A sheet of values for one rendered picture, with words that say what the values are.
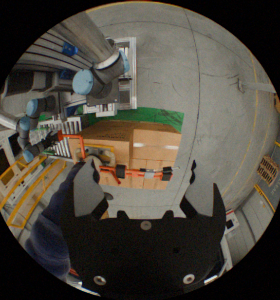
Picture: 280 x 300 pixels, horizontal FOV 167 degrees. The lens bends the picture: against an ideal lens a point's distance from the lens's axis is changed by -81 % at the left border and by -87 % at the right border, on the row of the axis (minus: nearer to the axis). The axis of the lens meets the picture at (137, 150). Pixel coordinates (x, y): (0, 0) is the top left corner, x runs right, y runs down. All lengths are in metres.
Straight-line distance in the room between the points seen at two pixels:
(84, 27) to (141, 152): 1.23
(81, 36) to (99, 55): 0.10
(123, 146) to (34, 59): 0.80
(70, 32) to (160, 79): 1.56
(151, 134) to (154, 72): 1.07
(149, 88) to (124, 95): 0.44
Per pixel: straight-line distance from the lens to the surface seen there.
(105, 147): 0.79
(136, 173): 0.71
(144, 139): 1.16
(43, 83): 0.59
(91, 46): 0.34
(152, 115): 1.65
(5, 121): 0.72
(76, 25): 0.31
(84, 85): 0.44
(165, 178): 0.76
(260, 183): 9.52
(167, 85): 1.72
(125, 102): 1.44
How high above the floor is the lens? 1.63
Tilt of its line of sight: 62 degrees down
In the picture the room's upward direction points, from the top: 175 degrees counter-clockwise
